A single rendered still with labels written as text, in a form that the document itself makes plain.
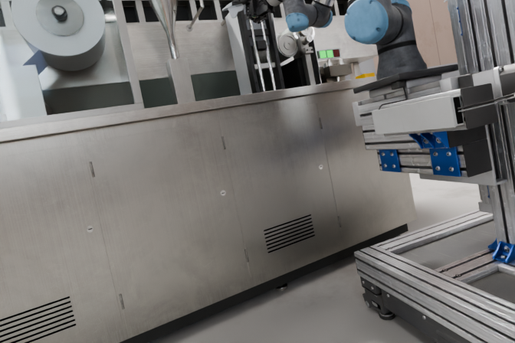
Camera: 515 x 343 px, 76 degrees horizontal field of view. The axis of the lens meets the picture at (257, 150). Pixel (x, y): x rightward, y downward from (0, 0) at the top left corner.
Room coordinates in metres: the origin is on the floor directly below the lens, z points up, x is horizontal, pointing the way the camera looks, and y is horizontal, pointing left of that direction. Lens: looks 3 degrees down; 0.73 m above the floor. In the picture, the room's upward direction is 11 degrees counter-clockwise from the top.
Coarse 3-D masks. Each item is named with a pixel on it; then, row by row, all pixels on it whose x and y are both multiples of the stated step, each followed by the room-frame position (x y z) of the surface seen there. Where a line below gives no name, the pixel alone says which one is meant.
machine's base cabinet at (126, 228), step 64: (128, 128) 1.20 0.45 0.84; (192, 128) 1.30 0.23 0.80; (256, 128) 1.41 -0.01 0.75; (320, 128) 1.55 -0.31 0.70; (0, 192) 1.03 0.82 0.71; (64, 192) 1.10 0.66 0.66; (128, 192) 1.18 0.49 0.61; (192, 192) 1.27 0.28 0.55; (256, 192) 1.38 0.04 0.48; (320, 192) 1.52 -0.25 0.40; (384, 192) 1.68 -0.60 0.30; (0, 256) 1.01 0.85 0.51; (64, 256) 1.08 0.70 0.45; (128, 256) 1.16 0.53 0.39; (192, 256) 1.25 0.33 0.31; (256, 256) 1.36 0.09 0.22; (320, 256) 1.49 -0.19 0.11; (0, 320) 1.00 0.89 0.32; (64, 320) 1.07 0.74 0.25; (128, 320) 1.14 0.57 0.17; (192, 320) 1.27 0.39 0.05
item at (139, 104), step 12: (120, 0) 1.26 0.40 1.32; (120, 12) 1.26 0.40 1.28; (120, 24) 1.26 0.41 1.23; (120, 36) 1.25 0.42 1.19; (132, 60) 1.26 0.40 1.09; (132, 72) 1.26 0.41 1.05; (132, 84) 1.25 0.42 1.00; (108, 108) 1.21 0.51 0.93; (120, 108) 1.23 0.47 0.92; (132, 108) 1.25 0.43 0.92; (144, 108) 1.26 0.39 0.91; (12, 120) 1.09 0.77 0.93; (24, 120) 1.10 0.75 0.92; (36, 120) 1.12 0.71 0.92; (48, 120) 1.13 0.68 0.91
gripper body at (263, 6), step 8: (248, 0) 1.27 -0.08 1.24; (256, 0) 1.27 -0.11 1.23; (264, 0) 1.22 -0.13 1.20; (248, 8) 1.29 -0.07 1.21; (256, 8) 1.27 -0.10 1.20; (264, 8) 1.23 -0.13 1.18; (272, 8) 1.24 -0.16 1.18; (248, 16) 1.29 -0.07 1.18; (256, 16) 1.30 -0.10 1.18; (264, 16) 1.31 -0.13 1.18
